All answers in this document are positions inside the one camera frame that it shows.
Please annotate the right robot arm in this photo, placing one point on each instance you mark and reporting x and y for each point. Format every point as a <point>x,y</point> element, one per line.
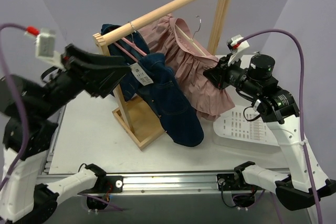
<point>307,183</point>

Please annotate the white paper price tag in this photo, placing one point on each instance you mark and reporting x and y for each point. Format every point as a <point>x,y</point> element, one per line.
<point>140,74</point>

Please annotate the pink pleated skirt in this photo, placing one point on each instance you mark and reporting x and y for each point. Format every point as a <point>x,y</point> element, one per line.
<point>208,101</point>

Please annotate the dark blue denim skirt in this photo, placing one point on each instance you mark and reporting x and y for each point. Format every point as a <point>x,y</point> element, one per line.
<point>165,98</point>

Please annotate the aluminium mounting rail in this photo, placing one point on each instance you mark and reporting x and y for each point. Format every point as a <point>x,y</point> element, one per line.
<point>167,183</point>

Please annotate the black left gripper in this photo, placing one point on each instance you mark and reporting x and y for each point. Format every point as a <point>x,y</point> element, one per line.
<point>76,67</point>

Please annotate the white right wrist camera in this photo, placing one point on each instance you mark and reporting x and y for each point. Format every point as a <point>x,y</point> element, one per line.
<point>237,48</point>

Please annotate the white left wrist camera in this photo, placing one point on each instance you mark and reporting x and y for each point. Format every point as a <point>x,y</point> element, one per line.
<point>45,41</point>

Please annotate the cream hanger with metal hook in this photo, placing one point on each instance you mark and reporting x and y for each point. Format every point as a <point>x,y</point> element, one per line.
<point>187,38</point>

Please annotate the white plastic basket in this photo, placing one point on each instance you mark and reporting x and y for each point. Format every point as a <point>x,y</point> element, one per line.
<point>235,129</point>

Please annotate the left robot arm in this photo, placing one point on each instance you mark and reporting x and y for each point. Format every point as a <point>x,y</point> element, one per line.
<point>29,132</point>

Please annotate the pink hanger with metal hook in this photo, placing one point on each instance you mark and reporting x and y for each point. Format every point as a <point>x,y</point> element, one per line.
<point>133,45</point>

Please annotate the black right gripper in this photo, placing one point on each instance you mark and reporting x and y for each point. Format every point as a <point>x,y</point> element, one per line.
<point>222,72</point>

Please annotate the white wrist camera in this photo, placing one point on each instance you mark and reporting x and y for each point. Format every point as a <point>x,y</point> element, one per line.
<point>45,41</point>
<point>237,48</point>

